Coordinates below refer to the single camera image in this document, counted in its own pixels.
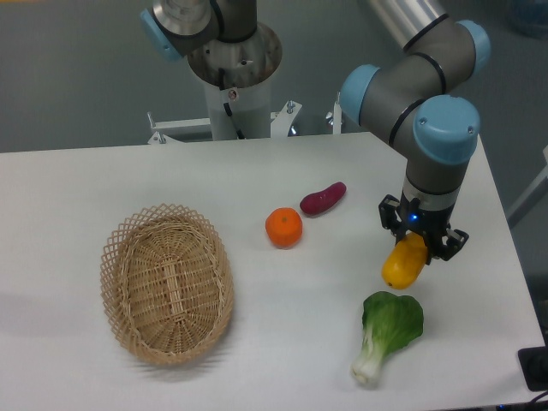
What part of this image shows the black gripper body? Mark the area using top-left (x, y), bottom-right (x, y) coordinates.
top-left (396, 191), bottom-right (456, 246)

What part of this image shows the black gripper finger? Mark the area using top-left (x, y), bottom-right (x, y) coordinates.
top-left (378, 194), bottom-right (402, 236)
top-left (430, 229), bottom-right (469, 261)

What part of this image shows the yellow mango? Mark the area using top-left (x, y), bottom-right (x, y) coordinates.
top-left (381, 232), bottom-right (428, 289)

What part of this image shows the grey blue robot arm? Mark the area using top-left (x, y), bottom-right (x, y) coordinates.
top-left (140, 1), bottom-right (491, 260)

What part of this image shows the purple sweet potato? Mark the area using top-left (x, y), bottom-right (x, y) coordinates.
top-left (300, 182), bottom-right (347, 216)

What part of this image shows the green bok choy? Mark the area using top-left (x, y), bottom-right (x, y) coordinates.
top-left (351, 291), bottom-right (424, 384)

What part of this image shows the orange tangerine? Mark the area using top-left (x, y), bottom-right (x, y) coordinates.
top-left (265, 207), bottom-right (303, 248)

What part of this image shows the black device at table edge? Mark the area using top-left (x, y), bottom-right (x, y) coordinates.
top-left (517, 347), bottom-right (547, 391)

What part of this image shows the woven wicker basket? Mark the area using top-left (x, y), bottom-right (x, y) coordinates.
top-left (100, 204), bottom-right (235, 366)

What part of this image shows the white metal mounting frame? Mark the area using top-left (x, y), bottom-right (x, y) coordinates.
top-left (146, 99), bottom-right (345, 145)

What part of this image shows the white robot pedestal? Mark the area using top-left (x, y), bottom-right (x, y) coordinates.
top-left (188, 23), bottom-right (283, 117)

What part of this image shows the black cable on pedestal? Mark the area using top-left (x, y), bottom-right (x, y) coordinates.
top-left (217, 68), bottom-right (247, 140)

